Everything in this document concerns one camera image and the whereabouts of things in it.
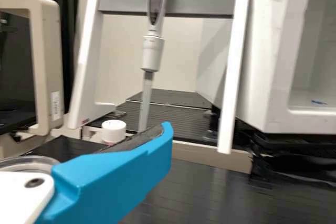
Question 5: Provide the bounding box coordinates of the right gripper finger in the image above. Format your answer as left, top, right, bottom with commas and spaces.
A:
34, 121, 174, 224

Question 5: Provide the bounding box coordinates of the petri dish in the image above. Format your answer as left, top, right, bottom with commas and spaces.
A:
0, 155, 60, 172

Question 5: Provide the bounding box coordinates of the white incubator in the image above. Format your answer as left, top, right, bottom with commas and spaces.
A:
196, 0, 336, 134

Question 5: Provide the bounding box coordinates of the white-capped bottle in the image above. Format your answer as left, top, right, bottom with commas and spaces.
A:
101, 120, 127, 145

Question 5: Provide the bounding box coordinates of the large black platform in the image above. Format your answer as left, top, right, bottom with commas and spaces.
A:
23, 134, 336, 224

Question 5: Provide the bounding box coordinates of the white pipette stand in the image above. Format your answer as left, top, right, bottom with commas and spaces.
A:
67, 0, 257, 155

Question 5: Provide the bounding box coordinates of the pipette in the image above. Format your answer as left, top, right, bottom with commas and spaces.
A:
138, 0, 175, 133

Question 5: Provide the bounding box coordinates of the cream microscope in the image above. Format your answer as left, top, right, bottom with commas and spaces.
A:
0, 0, 65, 159

